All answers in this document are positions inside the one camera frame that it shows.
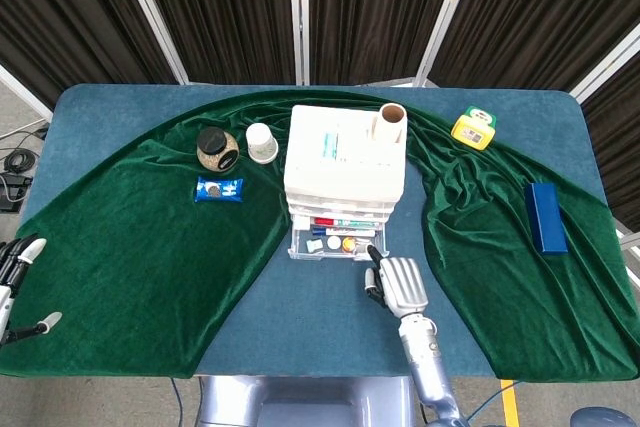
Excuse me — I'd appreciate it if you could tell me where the dark curtain screen panel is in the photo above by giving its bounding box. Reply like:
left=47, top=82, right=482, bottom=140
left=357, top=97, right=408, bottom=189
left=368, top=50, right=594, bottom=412
left=0, top=0, right=189, bottom=111
left=569, top=26, right=640, bottom=233
left=119, top=0, right=306, bottom=86
left=417, top=0, right=640, bottom=98
left=299, top=0, right=474, bottom=87

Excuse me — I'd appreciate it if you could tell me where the black power adapter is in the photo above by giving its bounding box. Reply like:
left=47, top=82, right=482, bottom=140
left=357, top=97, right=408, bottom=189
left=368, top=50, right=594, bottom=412
left=0, top=171, right=34, bottom=213

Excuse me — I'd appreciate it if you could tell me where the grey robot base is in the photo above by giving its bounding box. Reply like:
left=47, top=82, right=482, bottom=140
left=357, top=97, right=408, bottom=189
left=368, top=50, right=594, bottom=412
left=195, top=375, right=416, bottom=427

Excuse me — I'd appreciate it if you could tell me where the green velvet cloth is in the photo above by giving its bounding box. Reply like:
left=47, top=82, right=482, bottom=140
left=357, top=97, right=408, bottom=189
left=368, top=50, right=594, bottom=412
left=0, top=89, right=640, bottom=382

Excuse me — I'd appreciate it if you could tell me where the yellow box with green lid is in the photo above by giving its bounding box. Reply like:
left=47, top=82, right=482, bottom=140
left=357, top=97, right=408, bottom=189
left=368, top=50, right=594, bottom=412
left=450, top=105, right=499, bottom=151

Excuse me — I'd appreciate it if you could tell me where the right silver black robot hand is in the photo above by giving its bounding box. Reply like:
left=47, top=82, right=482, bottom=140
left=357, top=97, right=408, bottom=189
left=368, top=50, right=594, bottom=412
left=363, top=242, right=430, bottom=319

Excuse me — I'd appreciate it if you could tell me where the cardboard paper tube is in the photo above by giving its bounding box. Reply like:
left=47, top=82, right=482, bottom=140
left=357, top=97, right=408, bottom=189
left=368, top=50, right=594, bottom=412
left=369, top=102, right=409, bottom=144

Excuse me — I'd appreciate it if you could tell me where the blue felt table cover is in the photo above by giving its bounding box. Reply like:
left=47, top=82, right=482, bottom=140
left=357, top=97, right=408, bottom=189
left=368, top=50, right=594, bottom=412
left=19, top=84, right=614, bottom=378

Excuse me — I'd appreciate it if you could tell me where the glass jar with black lid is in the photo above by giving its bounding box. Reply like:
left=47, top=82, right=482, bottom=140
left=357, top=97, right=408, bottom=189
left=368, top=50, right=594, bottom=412
left=196, top=126, right=240, bottom=172

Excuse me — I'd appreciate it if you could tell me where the white paper cup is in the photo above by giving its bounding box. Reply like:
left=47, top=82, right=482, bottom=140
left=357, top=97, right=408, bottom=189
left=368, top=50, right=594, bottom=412
left=245, top=122, right=279, bottom=165

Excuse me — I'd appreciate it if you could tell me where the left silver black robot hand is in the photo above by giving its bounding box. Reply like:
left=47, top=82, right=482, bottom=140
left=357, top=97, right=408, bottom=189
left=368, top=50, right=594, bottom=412
left=0, top=234, right=64, bottom=346

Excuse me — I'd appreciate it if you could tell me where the blue cookie packet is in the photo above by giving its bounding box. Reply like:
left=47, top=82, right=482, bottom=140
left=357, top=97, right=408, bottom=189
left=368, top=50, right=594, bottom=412
left=193, top=176, right=245, bottom=204

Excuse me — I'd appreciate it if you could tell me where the blue cap marker pen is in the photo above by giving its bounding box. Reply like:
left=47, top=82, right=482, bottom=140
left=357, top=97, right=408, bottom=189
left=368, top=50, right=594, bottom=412
left=312, top=226, right=376, bottom=238

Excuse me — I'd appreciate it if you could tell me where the coiled black cable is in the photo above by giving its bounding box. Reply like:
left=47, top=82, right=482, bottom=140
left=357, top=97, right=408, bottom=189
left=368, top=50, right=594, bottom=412
left=2, top=146, right=39, bottom=174

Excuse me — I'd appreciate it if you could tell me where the white plastic drawer unit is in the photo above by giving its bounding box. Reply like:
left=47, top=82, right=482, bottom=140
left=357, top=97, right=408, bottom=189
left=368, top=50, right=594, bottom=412
left=283, top=104, right=407, bottom=223

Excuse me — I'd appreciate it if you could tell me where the blue floor cable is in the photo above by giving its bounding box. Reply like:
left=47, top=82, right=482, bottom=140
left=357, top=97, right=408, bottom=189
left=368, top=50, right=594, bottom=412
left=467, top=380, right=522, bottom=423
left=169, top=377, right=185, bottom=427

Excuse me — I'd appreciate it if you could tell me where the blue rectangular box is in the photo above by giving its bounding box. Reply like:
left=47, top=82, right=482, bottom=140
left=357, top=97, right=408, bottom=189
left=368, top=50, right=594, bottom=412
left=523, top=182, right=570, bottom=256

